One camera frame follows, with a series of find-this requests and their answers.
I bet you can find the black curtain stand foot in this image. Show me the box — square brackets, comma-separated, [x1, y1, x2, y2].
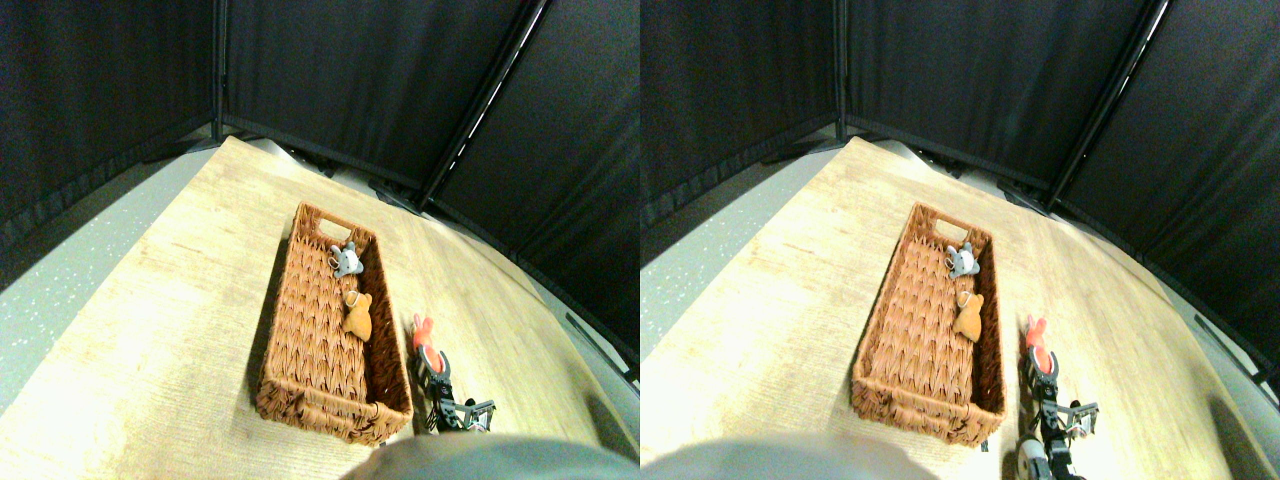
[287, 145, 338, 178]
[998, 182, 1051, 214]
[370, 181, 423, 214]
[916, 148, 967, 180]

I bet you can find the black curtain stand pole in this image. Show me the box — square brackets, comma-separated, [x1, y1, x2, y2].
[834, 0, 852, 137]
[210, 0, 231, 141]
[418, 0, 553, 211]
[1046, 0, 1173, 211]

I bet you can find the tan plush toy mouse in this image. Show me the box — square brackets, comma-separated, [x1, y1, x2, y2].
[952, 290, 986, 343]
[341, 290, 374, 343]

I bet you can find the red plush toy mouse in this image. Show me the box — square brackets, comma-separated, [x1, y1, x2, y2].
[412, 314, 446, 373]
[1024, 316, 1054, 374]

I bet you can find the black bracket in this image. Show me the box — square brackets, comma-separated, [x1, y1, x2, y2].
[1060, 399, 1102, 439]

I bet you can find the grey plush toy mouse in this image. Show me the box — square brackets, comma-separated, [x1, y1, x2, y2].
[330, 240, 366, 279]
[946, 241, 981, 280]

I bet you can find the brown wicker basket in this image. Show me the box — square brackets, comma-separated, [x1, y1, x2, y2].
[253, 202, 414, 447]
[851, 202, 1007, 447]

